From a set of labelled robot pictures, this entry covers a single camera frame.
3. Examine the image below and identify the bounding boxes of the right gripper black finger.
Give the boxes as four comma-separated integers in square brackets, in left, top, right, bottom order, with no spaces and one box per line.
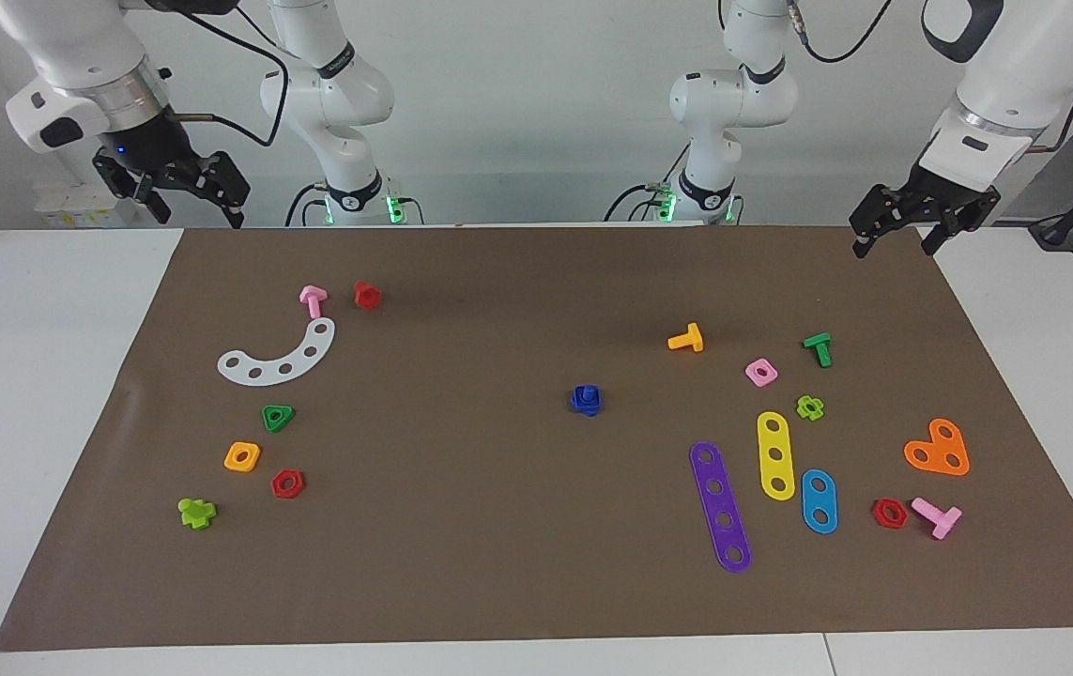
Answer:
[181,150,252,230]
[92,150,172,225]

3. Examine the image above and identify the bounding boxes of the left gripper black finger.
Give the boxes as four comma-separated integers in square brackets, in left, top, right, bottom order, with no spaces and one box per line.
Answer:
[850,184,920,260]
[921,188,1003,257]

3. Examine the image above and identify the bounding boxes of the white cardboard boxes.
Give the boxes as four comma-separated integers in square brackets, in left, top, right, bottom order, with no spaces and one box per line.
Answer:
[33,183,141,228]

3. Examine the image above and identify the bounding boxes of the white curved perforated plate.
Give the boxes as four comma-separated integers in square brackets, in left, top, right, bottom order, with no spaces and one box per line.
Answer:
[217,317,337,387]

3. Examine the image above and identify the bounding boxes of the orange heart plate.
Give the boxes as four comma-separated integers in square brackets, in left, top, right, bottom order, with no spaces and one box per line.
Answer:
[903,418,971,477]

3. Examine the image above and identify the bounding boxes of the yellow three-hole plate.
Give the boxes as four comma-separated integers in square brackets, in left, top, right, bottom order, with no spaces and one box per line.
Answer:
[757,411,797,502]

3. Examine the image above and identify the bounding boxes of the blue two-hole plate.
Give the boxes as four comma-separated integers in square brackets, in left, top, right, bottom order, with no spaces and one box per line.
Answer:
[800,469,839,535]

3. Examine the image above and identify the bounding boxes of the purple four-hole plate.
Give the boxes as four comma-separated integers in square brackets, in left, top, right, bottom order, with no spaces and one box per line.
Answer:
[689,441,754,574]

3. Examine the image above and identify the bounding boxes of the brown table mat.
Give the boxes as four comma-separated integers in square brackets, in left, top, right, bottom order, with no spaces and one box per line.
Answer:
[0,225,1073,653]

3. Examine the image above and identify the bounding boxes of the black right base cable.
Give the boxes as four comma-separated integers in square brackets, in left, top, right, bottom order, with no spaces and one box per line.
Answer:
[284,182,329,227]

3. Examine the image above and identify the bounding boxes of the black base cable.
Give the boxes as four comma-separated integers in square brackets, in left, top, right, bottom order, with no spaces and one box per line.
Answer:
[603,182,680,223]
[284,182,329,227]

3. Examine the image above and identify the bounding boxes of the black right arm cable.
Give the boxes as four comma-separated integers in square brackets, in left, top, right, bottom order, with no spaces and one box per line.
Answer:
[165,8,291,149]

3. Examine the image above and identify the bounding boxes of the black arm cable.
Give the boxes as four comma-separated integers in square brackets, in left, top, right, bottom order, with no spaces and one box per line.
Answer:
[785,0,1073,153]
[165,8,291,149]

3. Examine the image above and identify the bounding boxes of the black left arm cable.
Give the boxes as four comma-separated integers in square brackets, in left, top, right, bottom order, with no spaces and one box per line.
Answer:
[785,0,1073,153]

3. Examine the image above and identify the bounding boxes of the black left base cable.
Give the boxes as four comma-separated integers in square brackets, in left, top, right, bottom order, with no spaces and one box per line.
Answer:
[603,182,680,223]

